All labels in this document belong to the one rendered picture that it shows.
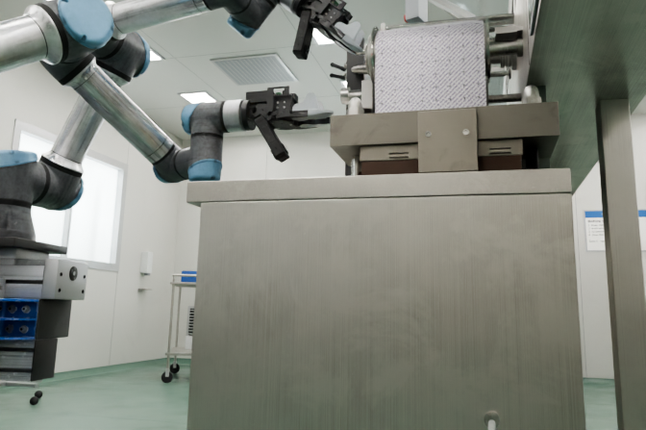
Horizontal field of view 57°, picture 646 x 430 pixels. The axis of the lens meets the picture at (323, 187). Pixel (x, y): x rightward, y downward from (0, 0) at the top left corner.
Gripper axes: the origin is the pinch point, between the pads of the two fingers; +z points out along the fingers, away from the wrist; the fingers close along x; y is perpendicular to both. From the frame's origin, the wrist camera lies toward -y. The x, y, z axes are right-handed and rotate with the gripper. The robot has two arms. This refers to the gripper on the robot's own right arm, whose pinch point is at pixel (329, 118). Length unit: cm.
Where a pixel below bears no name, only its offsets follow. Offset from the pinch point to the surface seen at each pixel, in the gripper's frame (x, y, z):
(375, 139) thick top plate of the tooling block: -20.2, -11.2, 14.0
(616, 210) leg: 13, -20, 60
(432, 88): -0.5, 5.1, 22.7
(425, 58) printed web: -0.5, 12.2, 21.4
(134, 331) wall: 479, -70, -345
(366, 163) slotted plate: -19.1, -15.3, 12.2
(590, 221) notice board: 554, 55, 141
